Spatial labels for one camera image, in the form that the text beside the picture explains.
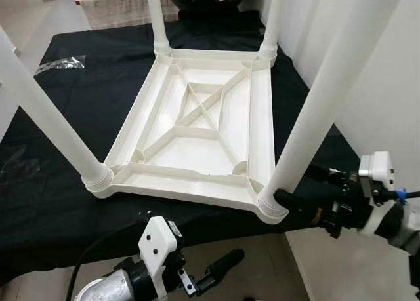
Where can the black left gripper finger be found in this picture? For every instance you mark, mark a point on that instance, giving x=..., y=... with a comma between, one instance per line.
x=223, y=268

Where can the white plastic children table top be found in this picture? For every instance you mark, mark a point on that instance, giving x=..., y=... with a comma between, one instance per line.
x=190, y=158

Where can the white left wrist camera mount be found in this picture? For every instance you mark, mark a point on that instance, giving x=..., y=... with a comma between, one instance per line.
x=157, y=245

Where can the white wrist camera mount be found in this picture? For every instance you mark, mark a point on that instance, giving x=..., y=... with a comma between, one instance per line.
x=377, y=170
x=157, y=245

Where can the black table cloth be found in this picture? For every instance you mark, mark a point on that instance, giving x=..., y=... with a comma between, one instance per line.
x=65, y=216

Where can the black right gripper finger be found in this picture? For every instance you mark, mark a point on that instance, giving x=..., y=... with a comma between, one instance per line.
x=323, y=173
x=298, y=206

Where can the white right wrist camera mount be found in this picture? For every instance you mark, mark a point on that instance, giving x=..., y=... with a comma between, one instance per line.
x=377, y=170

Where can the beige woven cloth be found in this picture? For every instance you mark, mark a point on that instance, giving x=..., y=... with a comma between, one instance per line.
x=125, y=12

